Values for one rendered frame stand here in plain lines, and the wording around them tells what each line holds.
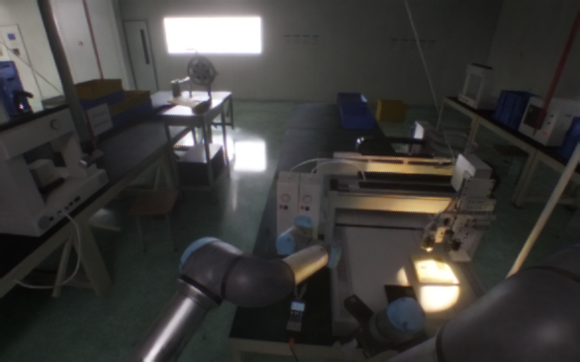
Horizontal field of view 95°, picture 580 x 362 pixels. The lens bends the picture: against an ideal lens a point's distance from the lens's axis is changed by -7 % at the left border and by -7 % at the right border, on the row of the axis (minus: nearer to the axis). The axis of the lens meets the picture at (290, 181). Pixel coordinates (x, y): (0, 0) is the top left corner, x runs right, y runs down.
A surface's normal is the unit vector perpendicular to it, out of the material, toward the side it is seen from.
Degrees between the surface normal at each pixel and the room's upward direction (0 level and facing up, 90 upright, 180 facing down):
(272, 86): 90
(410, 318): 25
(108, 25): 90
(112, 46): 90
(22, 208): 90
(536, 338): 49
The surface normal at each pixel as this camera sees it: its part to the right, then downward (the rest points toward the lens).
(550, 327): -0.49, -0.43
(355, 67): -0.08, 0.48
